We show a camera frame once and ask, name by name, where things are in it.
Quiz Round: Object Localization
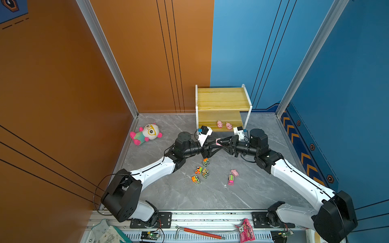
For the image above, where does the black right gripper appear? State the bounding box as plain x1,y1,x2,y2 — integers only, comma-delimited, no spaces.
217,136,260,158

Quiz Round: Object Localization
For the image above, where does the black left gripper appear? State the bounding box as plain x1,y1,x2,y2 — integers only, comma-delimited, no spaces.
181,137,221,160

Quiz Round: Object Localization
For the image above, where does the pink toy pig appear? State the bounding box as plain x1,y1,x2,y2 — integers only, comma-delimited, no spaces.
217,120,223,129
215,139,222,146
225,122,233,130
231,169,239,177

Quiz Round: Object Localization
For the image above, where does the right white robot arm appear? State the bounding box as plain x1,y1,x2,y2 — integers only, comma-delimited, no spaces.
215,129,358,243

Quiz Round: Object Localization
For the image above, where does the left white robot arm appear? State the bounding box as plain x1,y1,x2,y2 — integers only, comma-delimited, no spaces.
100,132,222,225

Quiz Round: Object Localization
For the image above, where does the green orange toy truck top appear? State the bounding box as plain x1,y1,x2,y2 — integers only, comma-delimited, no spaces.
203,158,210,167

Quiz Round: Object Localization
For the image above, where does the green toy truck middle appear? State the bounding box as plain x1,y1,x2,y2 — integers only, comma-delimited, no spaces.
202,168,209,178

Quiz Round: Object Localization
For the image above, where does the orange toy truck middle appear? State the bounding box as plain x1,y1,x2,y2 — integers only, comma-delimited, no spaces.
195,166,203,174

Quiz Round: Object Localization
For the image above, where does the orange green toy truck bottom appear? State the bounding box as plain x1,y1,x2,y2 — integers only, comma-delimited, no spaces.
191,175,201,184

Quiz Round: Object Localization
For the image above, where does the pink toy truck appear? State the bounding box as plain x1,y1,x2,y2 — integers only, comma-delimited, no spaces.
228,174,235,185

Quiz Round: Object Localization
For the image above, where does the plush doll pink white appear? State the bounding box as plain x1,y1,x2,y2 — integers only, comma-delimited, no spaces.
130,123,163,146

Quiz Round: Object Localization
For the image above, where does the pink snack packet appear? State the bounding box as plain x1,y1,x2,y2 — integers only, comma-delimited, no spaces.
235,218,256,243

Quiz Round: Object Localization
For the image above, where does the circuit board right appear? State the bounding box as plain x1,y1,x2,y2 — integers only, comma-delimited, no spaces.
270,230,294,243

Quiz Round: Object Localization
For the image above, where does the green circuit board left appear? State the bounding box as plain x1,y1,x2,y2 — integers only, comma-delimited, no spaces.
140,231,161,243

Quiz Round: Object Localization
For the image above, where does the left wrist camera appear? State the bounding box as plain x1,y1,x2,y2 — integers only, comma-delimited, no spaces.
197,126,213,146

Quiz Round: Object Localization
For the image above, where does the white shelf frame with wood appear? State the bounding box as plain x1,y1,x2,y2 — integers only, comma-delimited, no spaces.
195,85,252,132

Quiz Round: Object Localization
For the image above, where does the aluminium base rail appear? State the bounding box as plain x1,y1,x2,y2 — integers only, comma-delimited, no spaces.
81,210,324,243

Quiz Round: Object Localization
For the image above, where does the red handled tool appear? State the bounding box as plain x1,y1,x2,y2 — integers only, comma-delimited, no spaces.
174,227,225,240

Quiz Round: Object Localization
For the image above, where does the aluminium corner post right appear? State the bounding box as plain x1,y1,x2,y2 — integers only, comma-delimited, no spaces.
275,0,349,118

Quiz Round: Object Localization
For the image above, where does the aluminium corner post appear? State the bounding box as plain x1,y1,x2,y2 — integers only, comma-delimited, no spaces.
275,0,349,118
76,0,139,119

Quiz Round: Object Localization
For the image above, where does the aluminium corner post left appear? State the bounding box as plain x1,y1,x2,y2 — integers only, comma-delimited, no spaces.
76,0,139,119

